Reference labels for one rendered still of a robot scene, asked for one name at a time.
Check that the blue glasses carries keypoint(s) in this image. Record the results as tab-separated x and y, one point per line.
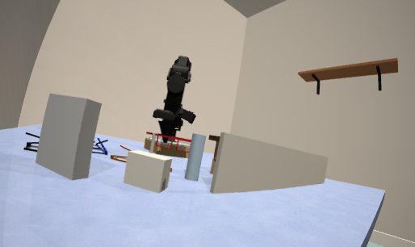
97	149

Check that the orange glasses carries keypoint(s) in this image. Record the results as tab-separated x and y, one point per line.
120	158

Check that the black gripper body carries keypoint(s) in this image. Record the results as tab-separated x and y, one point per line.
168	113

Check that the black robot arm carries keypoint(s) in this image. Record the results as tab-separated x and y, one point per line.
177	77

